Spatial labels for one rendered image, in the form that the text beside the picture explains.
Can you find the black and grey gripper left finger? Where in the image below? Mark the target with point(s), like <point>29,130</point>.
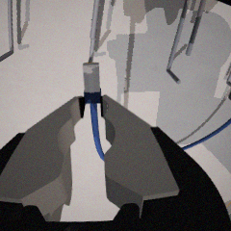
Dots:
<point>33,169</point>

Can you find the black network patch panel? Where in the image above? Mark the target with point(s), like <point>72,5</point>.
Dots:
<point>93,28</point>

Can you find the blue cable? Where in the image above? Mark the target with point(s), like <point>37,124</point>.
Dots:
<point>95,130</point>

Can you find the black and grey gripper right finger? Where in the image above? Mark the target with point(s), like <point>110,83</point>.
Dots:
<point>145,166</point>

